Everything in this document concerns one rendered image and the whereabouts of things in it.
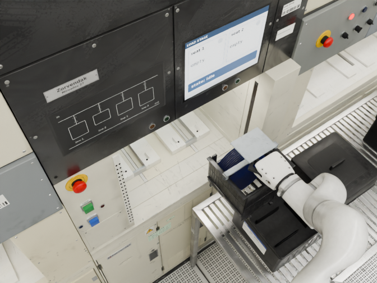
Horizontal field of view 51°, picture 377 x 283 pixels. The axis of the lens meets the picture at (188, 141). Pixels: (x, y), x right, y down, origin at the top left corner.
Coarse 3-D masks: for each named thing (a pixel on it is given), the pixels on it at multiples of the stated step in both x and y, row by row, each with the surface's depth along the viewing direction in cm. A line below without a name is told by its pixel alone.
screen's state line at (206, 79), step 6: (252, 54) 119; (240, 60) 117; (246, 60) 119; (228, 66) 116; (234, 66) 118; (216, 72) 114; (222, 72) 116; (204, 78) 113; (210, 78) 115; (192, 84) 111; (198, 84) 113
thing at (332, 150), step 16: (320, 144) 181; (336, 144) 181; (304, 160) 176; (320, 160) 176; (336, 160) 176; (352, 160) 176; (304, 176) 173; (336, 176) 171; (352, 176) 171; (368, 176) 171; (352, 192) 167
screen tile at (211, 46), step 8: (216, 40) 104; (224, 40) 106; (200, 48) 102; (208, 48) 104; (216, 48) 106; (224, 48) 109; (192, 56) 103; (200, 56) 105; (216, 56) 109; (200, 64) 107; (208, 64) 109; (216, 64) 111; (192, 72) 107; (200, 72) 110
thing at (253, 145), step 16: (256, 128) 134; (240, 144) 130; (256, 144) 130; (272, 144) 130; (208, 160) 138; (288, 160) 138; (208, 176) 149; (224, 176) 132; (224, 192) 143; (240, 192) 130; (256, 192) 131; (272, 192) 142; (240, 208) 137; (256, 208) 144
